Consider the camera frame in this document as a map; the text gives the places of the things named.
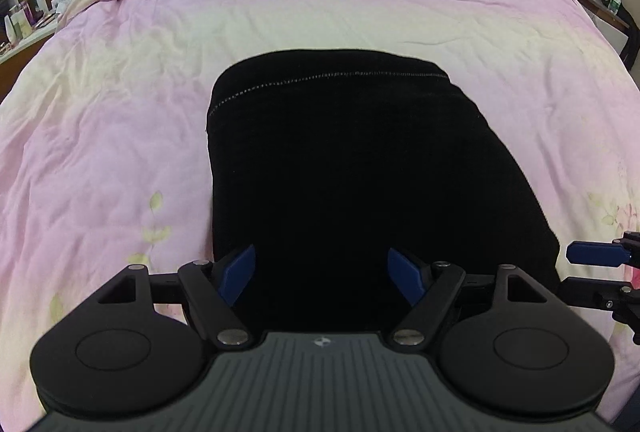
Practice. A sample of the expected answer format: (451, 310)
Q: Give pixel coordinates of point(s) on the pink duvet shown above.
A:
(125, 122)

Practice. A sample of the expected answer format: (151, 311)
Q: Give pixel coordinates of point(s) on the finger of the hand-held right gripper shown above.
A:
(582, 291)
(592, 253)

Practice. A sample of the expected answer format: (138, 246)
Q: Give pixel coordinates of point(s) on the purple cosmetic bottle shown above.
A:
(30, 9)

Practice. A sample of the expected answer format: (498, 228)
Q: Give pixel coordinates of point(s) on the wooden dresser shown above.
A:
(17, 62)

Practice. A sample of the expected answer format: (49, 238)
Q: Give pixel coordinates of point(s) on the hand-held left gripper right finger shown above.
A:
(404, 276)

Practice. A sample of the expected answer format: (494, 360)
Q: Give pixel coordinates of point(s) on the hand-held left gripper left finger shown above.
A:
(239, 273)

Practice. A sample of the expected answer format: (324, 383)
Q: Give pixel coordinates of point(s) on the wooden nightstand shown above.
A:
(597, 9)

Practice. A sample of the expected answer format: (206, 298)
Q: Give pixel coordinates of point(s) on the white cosmetic bottle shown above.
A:
(20, 26)

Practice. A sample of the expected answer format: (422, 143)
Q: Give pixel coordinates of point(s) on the black pants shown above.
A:
(360, 182)

